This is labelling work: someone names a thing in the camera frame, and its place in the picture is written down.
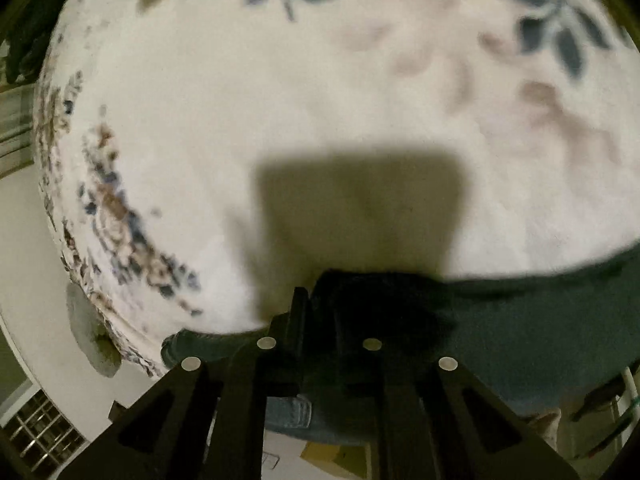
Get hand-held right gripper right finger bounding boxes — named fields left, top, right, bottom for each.
left=334, top=310, right=581, bottom=480

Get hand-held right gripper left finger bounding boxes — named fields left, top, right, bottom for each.
left=59, top=287, right=313, bottom=480

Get dark blue denim pants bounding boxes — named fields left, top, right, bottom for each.
left=161, top=249, right=640, bottom=447

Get cardboard box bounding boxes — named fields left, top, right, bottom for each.
left=300, top=442, right=371, bottom=480

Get grey fluffy slipper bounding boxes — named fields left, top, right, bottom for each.
left=66, top=282, right=123, bottom=378

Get white floral blanket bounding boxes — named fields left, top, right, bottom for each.
left=33, top=0, right=640, bottom=379

